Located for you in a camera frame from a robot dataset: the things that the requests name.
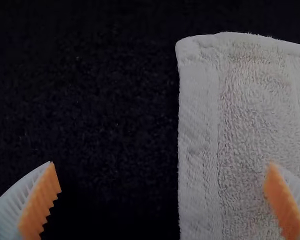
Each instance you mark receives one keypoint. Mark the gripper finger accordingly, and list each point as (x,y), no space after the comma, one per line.
(22,210)
(287,205)

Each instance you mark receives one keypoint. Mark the pale towel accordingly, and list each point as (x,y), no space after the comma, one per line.
(240,112)

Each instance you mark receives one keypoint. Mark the black mat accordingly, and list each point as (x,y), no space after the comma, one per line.
(90,100)

